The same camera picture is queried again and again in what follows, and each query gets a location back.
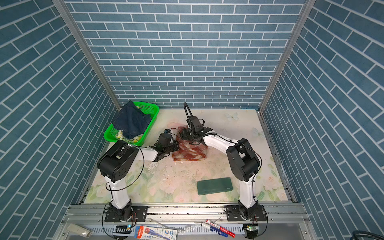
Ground red plaid skirt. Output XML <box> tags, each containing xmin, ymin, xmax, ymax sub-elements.
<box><xmin>172</xmin><ymin>126</ymin><xmax>208</xmax><ymax>162</ymax></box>

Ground dark navy skirt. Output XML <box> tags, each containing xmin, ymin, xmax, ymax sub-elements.
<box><xmin>113</xmin><ymin>101</ymin><xmax>152</xmax><ymax>139</ymax></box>

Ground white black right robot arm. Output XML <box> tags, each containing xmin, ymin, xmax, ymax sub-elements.
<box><xmin>181</xmin><ymin>114</ymin><xmax>262</xmax><ymax>210</ymax></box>

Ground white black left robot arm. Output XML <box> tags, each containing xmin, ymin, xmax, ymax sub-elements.
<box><xmin>97</xmin><ymin>132</ymin><xmax>179</xmax><ymax>210</ymax></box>

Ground yellow floral skirt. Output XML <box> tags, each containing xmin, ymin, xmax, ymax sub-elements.
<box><xmin>115</xmin><ymin>130</ymin><xmax>143</xmax><ymax>144</ymax></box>

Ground green plastic basket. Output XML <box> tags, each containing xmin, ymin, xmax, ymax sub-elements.
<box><xmin>104</xmin><ymin>101</ymin><xmax>160</xmax><ymax>146</ymax></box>

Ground dark green folded cloth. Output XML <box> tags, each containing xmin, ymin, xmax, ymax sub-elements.
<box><xmin>197</xmin><ymin>177</ymin><xmax>233</xmax><ymax>196</ymax></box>

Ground blue red packaged tool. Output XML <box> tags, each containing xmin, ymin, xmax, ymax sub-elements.
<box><xmin>135</xmin><ymin>226</ymin><xmax>178</xmax><ymax>240</ymax></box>

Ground red marker pen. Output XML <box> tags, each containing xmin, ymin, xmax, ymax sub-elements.
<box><xmin>206</xmin><ymin>220</ymin><xmax>236</xmax><ymax>238</ymax></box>

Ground blue marker pen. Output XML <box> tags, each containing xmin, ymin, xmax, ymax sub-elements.
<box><xmin>201</xmin><ymin>223</ymin><xmax>228</xmax><ymax>238</ymax></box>

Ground white small device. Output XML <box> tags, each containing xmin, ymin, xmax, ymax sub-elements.
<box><xmin>67</xmin><ymin>224</ymin><xmax>93</xmax><ymax>238</ymax></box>

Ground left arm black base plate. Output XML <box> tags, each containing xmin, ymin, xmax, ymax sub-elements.
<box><xmin>104</xmin><ymin>204</ymin><xmax>148</xmax><ymax>223</ymax></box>

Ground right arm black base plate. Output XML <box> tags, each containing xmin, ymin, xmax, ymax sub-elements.
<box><xmin>224</xmin><ymin>204</ymin><xmax>268</xmax><ymax>222</ymax></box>

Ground aluminium front rail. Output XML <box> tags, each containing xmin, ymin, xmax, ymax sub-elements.
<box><xmin>53</xmin><ymin>202</ymin><xmax>317</xmax><ymax>240</ymax></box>

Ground aluminium corner frame post left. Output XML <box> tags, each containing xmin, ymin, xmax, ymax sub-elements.
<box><xmin>52</xmin><ymin>0</ymin><xmax>122</xmax><ymax>111</ymax></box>

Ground aluminium corner frame post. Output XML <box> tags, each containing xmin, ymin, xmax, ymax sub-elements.
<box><xmin>259</xmin><ymin>0</ymin><xmax>316</xmax><ymax>114</ymax></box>
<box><xmin>52</xmin><ymin>0</ymin><xmax>122</xmax><ymax>111</ymax></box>

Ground aluminium corner frame post right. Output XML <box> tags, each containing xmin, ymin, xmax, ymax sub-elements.
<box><xmin>259</xmin><ymin>0</ymin><xmax>316</xmax><ymax>114</ymax></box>

